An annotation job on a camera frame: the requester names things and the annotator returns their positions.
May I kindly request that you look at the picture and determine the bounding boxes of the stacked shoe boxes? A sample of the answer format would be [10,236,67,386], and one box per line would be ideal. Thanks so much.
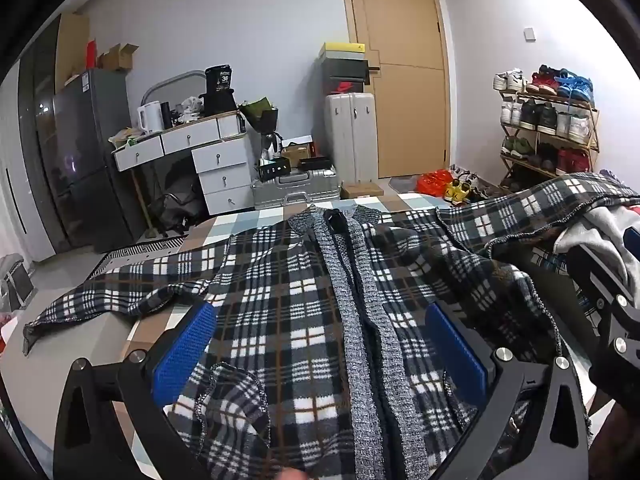
[319,42,370,96]

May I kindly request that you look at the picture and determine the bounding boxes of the plaid fleece cardigan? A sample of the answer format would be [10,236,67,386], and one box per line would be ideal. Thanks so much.
[23,172,639,479]

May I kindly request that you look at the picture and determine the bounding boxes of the wooden door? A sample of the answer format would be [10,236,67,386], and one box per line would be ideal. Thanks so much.
[344,0,450,178]

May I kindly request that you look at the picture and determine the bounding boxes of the white drawer desk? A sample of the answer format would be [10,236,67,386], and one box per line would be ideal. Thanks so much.
[112,112,254,216]

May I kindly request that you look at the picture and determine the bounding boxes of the white electric kettle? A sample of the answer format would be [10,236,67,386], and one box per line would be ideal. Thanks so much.
[137,101,165,134]

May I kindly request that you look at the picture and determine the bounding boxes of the silver aluminium suitcase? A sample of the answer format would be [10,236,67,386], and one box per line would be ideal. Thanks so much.
[250,168,341,209]

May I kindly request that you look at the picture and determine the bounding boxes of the white upright suitcase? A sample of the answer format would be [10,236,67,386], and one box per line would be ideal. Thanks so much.
[324,92,378,184]

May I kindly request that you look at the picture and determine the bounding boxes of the pile of grey clothes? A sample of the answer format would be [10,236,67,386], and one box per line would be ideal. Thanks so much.
[553,206,639,297]

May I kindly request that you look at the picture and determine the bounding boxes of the dark grey refrigerator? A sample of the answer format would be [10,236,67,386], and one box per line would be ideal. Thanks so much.
[17,68,147,256]

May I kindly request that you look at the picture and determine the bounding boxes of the yellow shoes on floor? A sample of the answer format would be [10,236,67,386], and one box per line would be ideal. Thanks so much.
[444,179,473,206]

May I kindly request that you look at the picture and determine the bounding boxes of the black backpack under desk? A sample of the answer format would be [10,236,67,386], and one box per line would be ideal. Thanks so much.
[149,157,208,237]

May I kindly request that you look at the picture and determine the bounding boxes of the brown cardboard box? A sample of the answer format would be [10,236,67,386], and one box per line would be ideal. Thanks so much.
[341,182,384,200]

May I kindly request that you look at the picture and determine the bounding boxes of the orange bag on floor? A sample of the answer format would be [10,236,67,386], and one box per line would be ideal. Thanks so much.
[416,169,454,198]

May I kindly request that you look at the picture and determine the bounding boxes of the checkered bed sheet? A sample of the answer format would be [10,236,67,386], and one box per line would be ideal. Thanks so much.
[89,190,452,480]

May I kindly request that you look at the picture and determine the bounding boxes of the black bag on desk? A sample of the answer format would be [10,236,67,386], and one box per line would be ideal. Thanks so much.
[201,64,238,117]

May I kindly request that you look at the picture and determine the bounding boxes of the wooden shoe rack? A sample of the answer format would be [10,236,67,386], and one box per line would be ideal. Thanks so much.
[492,64,600,193]

